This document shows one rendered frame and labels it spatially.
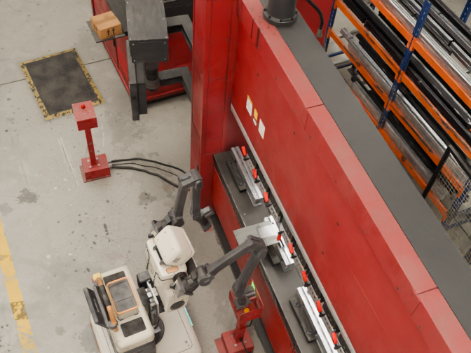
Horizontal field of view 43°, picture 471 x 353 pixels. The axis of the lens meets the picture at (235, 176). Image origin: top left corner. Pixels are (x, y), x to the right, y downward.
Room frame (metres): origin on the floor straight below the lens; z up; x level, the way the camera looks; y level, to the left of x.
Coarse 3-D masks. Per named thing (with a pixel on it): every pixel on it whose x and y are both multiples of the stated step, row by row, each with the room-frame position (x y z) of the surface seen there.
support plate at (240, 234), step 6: (264, 222) 2.29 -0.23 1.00; (240, 228) 2.21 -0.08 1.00; (246, 228) 2.22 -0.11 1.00; (252, 228) 2.23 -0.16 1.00; (234, 234) 2.16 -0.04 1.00; (240, 234) 2.17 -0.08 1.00; (246, 234) 2.18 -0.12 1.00; (252, 234) 2.18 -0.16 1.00; (258, 234) 2.19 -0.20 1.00; (240, 240) 2.12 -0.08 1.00; (264, 240) 2.14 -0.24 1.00; (270, 240) 2.15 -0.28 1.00; (276, 240) 2.15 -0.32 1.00
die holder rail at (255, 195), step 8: (232, 152) 2.92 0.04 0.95; (240, 152) 2.91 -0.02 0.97; (240, 160) 2.83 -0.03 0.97; (240, 168) 2.75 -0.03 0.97; (248, 168) 2.76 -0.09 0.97; (248, 176) 2.69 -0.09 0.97; (248, 184) 2.62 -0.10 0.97; (256, 184) 2.62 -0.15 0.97; (248, 192) 2.61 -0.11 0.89; (256, 192) 2.56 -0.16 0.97; (256, 200) 2.51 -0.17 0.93
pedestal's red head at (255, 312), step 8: (256, 288) 1.87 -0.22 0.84; (232, 296) 1.82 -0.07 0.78; (256, 296) 1.84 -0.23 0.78; (232, 304) 1.80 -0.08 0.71; (248, 304) 1.80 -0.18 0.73; (256, 304) 1.82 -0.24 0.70; (240, 312) 1.75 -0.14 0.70; (248, 312) 1.71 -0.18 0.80; (256, 312) 1.73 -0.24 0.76; (240, 320) 1.69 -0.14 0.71; (248, 320) 1.71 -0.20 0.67
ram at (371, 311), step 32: (256, 64) 2.70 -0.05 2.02; (256, 96) 2.65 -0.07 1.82; (256, 128) 2.60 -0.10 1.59; (288, 128) 2.26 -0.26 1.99; (288, 160) 2.20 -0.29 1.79; (320, 160) 1.94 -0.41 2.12; (288, 192) 2.13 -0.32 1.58; (320, 192) 1.87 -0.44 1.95; (288, 224) 2.06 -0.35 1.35; (320, 224) 1.80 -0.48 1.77; (352, 224) 1.61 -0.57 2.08; (320, 256) 1.72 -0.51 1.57; (352, 256) 1.53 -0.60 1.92; (320, 288) 1.64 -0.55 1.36; (352, 288) 1.46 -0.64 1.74; (384, 288) 1.31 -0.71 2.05; (352, 320) 1.38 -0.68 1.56; (384, 320) 1.23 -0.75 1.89; (352, 352) 1.29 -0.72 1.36; (384, 352) 1.15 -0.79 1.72; (416, 352) 1.04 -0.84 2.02
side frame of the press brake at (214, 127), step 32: (224, 0) 2.94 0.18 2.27; (320, 0) 3.22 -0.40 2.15; (224, 32) 2.95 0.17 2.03; (192, 64) 3.10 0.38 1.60; (224, 64) 2.95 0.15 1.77; (192, 96) 3.09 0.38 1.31; (224, 96) 2.96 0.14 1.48; (192, 128) 3.07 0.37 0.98; (224, 128) 2.97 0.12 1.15; (192, 160) 3.06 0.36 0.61
